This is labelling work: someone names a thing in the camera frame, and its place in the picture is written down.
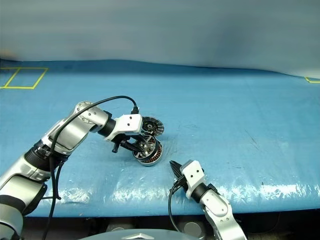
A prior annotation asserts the black pulley wheel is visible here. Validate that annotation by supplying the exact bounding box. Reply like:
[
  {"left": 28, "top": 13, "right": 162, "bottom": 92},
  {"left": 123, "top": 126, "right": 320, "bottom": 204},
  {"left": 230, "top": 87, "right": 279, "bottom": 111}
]
[{"left": 131, "top": 134, "right": 158, "bottom": 160}]

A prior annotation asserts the motor stator with copper windings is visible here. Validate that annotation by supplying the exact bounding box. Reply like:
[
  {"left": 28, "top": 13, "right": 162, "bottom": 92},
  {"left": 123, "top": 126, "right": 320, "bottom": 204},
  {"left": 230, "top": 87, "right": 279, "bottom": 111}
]
[{"left": 135, "top": 141, "right": 164, "bottom": 168}]

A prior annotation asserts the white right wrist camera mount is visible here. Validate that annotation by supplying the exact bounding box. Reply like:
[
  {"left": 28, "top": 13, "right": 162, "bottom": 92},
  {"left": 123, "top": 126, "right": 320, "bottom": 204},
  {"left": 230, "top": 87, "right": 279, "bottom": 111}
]
[{"left": 179, "top": 160, "right": 206, "bottom": 200}]

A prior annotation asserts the blue plastic table cover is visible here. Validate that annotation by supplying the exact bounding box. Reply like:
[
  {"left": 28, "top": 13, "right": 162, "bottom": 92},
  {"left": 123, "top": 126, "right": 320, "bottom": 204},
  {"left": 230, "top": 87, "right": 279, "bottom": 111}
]
[{"left": 0, "top": 58, "right": 320, "bottom": 219}]

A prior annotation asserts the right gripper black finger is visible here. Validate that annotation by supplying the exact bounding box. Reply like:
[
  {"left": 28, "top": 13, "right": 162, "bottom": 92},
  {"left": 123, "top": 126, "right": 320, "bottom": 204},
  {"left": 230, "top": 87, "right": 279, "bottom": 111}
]
[
  {"left": 169, "top": 160, "right": 179, "bottom": 180},
  {"left": 173, "top": 161, "right": 183, "bottom": 179}
]

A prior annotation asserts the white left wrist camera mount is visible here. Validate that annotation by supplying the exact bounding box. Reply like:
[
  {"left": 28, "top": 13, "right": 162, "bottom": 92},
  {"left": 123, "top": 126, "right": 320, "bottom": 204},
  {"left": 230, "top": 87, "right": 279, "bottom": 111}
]
[{"left": 104, "top": 113, "right": 144, "bottom": 143}]

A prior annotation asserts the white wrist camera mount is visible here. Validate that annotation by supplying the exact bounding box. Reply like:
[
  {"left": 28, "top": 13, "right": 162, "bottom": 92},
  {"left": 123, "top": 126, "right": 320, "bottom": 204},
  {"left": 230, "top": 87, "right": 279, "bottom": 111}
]
[
  {"left": 179, "top": 160, "right": 206, "bottom": 200},
  {"left": 104, "top": 113, "right": 144, "bottom": 143}
]

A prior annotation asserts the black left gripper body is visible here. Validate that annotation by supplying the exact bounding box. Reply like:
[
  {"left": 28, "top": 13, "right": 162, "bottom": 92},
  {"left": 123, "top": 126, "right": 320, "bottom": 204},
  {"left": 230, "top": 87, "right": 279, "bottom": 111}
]
[{"left": 111, "top": 135, "right": 131, "bottom": 153}]

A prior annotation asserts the grey rounded shape under table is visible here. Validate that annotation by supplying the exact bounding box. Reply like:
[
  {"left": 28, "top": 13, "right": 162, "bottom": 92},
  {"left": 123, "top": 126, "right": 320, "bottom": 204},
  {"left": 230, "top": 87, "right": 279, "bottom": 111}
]
[
  {"left": 106, "top": 223, "right": 132, "bottom": 233},
  {"left": 183, "top": 220, "right": 202, "bottom": 236}
]

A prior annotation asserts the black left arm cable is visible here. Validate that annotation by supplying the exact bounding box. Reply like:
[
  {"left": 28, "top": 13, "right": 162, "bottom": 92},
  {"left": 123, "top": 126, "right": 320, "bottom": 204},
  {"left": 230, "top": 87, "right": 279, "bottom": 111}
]
[{"left": 40, "top": 95, "right": 141, "bottom": 240}]

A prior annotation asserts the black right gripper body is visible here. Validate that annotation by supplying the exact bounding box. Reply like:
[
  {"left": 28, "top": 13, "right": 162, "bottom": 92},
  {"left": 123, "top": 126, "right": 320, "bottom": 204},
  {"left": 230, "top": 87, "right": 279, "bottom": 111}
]
[{"left": 174, "top": 175, "right": 188, "bottom": 194}]

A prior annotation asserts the grey robot torso with emblem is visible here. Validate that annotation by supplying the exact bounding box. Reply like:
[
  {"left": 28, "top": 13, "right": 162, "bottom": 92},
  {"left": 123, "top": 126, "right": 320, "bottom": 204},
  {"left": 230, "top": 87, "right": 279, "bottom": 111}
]
[{"left": 84, "top": 228, "right": 209, "bottom": 240}]

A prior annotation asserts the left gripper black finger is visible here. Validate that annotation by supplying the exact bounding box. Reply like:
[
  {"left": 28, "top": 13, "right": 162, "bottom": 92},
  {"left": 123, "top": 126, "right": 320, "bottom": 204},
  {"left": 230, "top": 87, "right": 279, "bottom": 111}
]
[
  {"left": 120, "top": 139, "right": 141, "bottom": 153},
  {"left": 128, "top": 133, "right": 148, "bottom": 141}
]

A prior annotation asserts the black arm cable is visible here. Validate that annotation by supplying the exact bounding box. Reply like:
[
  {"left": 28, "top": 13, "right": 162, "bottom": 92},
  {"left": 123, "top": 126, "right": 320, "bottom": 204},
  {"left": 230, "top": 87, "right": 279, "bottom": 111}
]
[
  {"left": 167, "top": 179, "right": 186, "bottom": 235},
  {"left": 40, "top": 95, "right": 141, "bottom": 240}
]

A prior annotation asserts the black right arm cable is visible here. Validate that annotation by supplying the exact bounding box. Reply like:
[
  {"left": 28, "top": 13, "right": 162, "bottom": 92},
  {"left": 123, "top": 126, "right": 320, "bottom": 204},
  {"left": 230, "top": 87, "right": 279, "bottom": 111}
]
[{"left": 167, "top": 179, "right": 186, "bottom": 235}]

